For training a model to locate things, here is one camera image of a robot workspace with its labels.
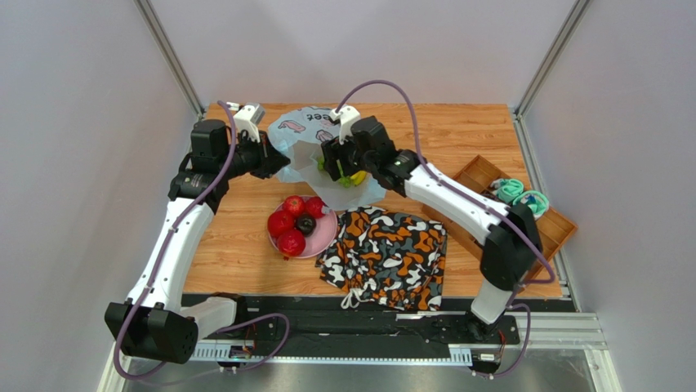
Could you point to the red apple right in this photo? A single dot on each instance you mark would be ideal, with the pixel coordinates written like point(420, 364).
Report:
point(315, 207)

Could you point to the red apple back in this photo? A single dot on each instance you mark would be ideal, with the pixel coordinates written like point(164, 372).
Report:
point(294, 205)

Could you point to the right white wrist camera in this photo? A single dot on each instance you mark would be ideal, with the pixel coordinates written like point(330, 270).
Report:
point(346, 117)

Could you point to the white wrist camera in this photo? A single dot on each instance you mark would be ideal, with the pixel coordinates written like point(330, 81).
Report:
point(346, 117)
point(247, 118)

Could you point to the green grape bunch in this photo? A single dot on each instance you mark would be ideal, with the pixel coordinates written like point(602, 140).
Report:
point(345, 181)

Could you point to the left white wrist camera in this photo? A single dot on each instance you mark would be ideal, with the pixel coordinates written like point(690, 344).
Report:
point(247, 118)

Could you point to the light blue plastic bag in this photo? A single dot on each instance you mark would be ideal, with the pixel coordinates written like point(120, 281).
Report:
point(298, 135)

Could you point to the red apple left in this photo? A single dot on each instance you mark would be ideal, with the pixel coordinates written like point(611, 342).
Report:
point(280, 222)

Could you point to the teal white sock roll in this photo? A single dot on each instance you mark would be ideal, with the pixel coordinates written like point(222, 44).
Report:
point(536, 201)

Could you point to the teal sock roll left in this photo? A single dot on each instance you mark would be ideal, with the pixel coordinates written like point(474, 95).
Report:
point(507, 189)

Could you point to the camouflage patterned cloth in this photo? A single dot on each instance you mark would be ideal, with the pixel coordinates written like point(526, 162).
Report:
point(392, 259)

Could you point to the yellow banana bunch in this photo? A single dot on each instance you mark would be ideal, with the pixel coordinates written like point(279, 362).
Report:
point(358, 178)

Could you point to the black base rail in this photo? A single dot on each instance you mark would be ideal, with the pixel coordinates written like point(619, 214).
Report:
point(320, 329)

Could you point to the red apple front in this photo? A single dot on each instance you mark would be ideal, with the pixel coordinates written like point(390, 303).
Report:
point(291, 243)

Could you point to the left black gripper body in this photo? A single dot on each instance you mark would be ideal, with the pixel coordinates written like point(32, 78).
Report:
point(247, 157)

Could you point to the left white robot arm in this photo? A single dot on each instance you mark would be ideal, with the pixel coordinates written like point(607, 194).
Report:
point(151, 323)

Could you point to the red apple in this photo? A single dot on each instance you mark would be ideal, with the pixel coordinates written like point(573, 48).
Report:
point(291, 243)
point(280, 222)
point(294, 205)
point(315, 207)

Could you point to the pink plate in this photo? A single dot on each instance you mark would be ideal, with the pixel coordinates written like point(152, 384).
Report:
point(325, 231)

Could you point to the dark purple plum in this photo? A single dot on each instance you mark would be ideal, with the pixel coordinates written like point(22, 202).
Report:
point(306, 224)

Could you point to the wooden compartment tray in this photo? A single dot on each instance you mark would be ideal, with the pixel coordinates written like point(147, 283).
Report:
point(554, 228)

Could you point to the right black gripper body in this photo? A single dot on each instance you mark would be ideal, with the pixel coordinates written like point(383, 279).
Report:
point(336, 165)

